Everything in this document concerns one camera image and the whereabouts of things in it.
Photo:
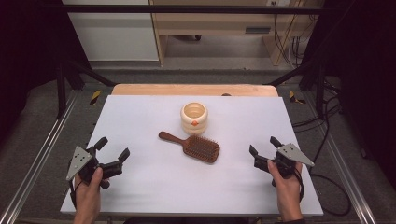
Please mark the grey desk label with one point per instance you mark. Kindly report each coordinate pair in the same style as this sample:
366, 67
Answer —
257, 30

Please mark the wooden table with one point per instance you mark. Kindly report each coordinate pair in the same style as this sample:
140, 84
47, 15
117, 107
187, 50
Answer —
174, 90

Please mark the black horizontal frame bar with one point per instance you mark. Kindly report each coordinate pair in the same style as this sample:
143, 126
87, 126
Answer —
186, 9

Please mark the white cabinet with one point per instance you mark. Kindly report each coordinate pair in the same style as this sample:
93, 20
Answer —
115, 37

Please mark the yellow black tape marker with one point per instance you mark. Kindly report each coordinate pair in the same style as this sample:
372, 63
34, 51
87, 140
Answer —
95, 97
293, 97

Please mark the cream ceramic cup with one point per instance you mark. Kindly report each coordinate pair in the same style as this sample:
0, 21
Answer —
194, 124

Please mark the brown wooden hairbrush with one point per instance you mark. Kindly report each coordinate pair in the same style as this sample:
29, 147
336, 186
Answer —
200, 148

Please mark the person's right hand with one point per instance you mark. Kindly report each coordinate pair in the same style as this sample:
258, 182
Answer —
288, 193

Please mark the light wooden desk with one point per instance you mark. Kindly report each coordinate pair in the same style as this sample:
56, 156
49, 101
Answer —
211, 21

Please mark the black metal frame stand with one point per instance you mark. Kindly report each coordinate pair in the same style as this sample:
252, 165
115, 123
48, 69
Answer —
61, 93
320, 90

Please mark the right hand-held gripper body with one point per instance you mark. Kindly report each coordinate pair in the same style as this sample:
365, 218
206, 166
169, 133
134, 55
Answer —
294, 154

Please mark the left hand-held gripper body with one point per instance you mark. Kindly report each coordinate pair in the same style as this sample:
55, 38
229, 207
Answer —
79, 160

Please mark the black curtain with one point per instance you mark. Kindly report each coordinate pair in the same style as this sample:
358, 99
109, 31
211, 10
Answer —
367, 77
28, 62

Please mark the person's left hand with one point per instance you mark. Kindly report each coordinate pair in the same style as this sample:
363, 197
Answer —
88, 196

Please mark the aluminium floor rail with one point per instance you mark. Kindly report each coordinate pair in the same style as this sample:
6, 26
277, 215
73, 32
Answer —
345, 174
37, 155

